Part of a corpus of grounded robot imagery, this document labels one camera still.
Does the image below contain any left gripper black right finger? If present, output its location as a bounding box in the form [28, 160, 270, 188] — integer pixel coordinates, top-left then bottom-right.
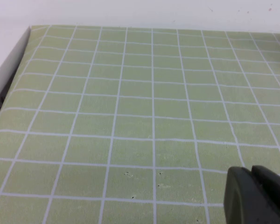
[251, 165, 280, 224]

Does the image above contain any green grid cutting mat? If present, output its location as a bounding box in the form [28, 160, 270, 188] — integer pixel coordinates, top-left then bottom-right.
[0, 24, 280, 224]

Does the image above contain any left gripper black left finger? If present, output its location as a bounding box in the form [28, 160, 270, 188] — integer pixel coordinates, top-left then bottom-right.
[224, 166, 280, 224]

